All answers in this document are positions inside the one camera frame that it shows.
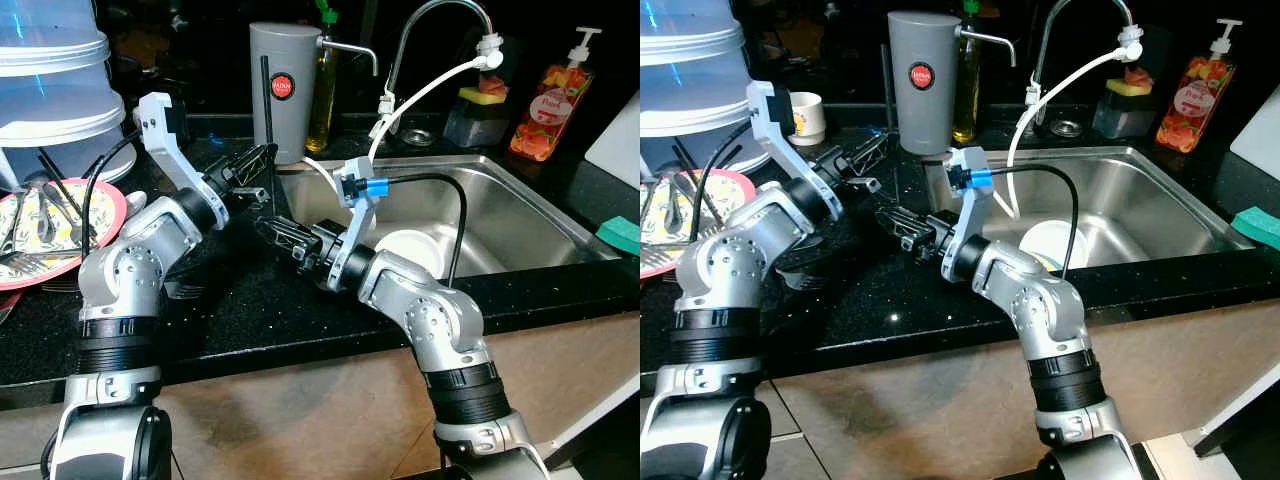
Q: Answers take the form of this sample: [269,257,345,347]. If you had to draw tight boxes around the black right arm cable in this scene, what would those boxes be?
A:
[990,163,1079,276]
[385,172,469,286]

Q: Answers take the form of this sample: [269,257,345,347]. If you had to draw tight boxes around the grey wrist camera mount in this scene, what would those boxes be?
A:
[134,91,223,201]
[745,80,813,193]
[940,146,993,276]
[328,157,389,293]

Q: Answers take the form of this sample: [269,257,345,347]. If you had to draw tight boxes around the chrome sink faucet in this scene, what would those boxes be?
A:
[385,0,498,101]
[1030,0,1141,126]

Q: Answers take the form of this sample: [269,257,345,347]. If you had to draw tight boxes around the fruit print soap bottle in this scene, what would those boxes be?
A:
[1155,18,1244,154]
[508,27,603,163]

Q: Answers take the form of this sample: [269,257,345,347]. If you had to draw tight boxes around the grey water dispenser jug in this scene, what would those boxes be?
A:
[887,11,1017,156]
[249,22,379,166]

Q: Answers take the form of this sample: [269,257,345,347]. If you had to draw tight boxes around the olive oil bottle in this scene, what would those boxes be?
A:
[306,0,339,153]
[950,0,981,144]

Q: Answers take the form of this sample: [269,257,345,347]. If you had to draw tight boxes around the white board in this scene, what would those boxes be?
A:
[1230,83,1280,183]
[584,95,641,191]

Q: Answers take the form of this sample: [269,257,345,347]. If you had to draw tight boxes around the beige cabinet front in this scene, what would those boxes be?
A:
[150,315,641,480]
[770,300,1280,480]

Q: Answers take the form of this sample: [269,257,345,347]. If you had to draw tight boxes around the yellow sponge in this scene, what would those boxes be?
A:
[1106,65,1158,99]
[458,75,511,109]

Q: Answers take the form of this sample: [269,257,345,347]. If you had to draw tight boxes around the white stacked plastic container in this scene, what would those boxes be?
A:
[0,0,113,191]
[640,0,773,176]

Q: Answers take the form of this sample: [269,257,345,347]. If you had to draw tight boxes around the green sponge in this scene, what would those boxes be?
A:
[1232,205,1280,251]
[596,215,641,257]

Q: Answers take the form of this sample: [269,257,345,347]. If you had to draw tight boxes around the white printed mug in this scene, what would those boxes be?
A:
[788,92,827,147]

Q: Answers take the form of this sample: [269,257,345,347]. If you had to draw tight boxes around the stainless steel sink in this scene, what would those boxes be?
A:
[275,153,621,281]
[925,145,1256,273]

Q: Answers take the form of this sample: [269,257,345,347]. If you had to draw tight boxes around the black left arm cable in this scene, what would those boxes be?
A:
[690,120,761,216]
[82,125,151,251]

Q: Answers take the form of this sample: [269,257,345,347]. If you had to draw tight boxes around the black sponge holder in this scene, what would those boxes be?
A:
[1092,88,1156,139]
[443,95,511,149]

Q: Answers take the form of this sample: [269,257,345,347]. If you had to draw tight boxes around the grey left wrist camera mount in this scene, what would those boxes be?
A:
[745,80,813,193]
[134,91,223,201]

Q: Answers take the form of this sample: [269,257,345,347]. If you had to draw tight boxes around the pale yellow plate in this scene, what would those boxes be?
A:
[378,229,448,283]
[1018,219,1089,274]

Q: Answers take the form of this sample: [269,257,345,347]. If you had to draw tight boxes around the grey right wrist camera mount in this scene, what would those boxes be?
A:
[328,157,389,293]
[940,146,993,276]

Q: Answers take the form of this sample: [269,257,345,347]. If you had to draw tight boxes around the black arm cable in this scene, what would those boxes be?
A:
[990,163,1079,276]
[690,120,761,216]
[385,172,469,286]
[82,125,151,251]

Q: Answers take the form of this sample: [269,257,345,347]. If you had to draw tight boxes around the pink rimmed floral plate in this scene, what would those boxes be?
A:
[640,168,758,281]
[0,178,130,293]

